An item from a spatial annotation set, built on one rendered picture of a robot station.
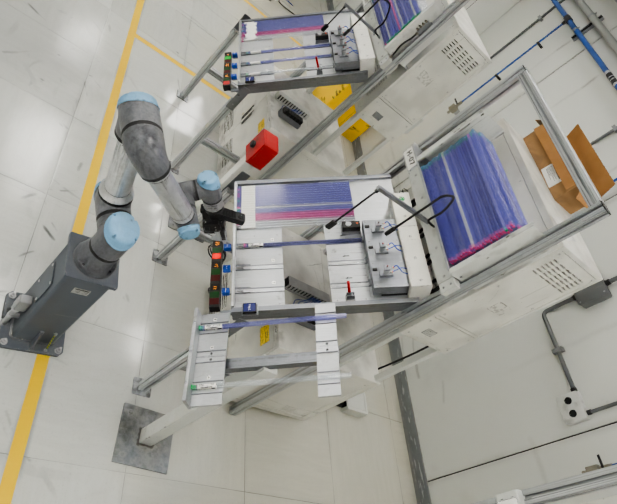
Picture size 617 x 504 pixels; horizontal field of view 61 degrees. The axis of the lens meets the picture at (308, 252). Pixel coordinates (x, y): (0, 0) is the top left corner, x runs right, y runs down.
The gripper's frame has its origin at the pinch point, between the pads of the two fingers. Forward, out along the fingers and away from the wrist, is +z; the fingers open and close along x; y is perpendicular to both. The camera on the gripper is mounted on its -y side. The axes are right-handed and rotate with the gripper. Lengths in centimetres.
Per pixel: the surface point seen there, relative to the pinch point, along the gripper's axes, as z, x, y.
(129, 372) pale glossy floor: 54, 29, 49
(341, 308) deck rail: 6, 32, -44
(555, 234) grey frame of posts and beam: -36, 35, -110
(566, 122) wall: 61, -140, -218
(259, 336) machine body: 42.1, 21.2, -10.2
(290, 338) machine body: 37, 26, -24
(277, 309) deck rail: 3.8, 32.0, -19.7
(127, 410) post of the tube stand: 55, 46, 47
